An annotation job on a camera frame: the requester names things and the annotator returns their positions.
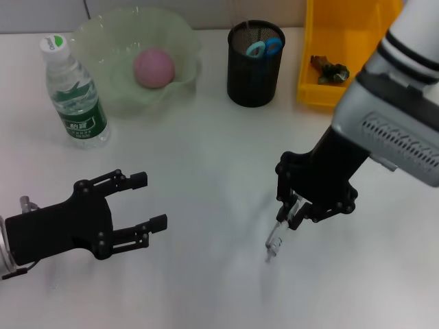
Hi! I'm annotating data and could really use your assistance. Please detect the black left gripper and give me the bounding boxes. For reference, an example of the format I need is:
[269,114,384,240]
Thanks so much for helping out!
[4,169,169,267]

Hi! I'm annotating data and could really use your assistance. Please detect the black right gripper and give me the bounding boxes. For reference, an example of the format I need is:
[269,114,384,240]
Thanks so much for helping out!
[275,126,372,231]

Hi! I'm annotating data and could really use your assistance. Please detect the grey clear pen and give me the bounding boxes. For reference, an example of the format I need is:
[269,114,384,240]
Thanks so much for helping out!
[264,193,305,265]

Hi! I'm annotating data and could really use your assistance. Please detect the clear green-label water bottle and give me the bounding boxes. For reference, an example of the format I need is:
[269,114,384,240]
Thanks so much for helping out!
[38,33,112,150]

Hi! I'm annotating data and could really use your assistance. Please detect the pink peach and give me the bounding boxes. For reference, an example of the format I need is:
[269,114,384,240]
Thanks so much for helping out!
[132,48,176,90]

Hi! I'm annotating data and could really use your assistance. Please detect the green plastic wrapper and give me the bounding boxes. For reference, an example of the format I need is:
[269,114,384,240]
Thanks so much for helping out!
[310,54,351,85]

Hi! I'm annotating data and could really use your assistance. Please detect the blue scissors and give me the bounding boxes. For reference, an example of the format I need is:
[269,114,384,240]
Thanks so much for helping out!
[245,37,284,59]

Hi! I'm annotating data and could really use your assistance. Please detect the black mesh pen holder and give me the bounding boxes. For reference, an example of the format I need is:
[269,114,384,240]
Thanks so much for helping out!
[226,20,286,109]

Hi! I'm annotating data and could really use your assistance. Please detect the translucent green fruit plate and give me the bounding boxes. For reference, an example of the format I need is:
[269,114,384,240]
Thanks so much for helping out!
[70,6,203,117]

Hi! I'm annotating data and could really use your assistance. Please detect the yellow plastic bin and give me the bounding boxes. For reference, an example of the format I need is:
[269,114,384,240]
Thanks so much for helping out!
[296,0,404,108]

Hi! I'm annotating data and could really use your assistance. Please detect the left gripper connector cable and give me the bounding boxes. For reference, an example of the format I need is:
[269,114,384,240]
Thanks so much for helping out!
[1,195,39,280]

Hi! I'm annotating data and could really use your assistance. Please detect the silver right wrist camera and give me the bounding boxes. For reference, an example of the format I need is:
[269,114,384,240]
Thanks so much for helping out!
[331,70,439,188]

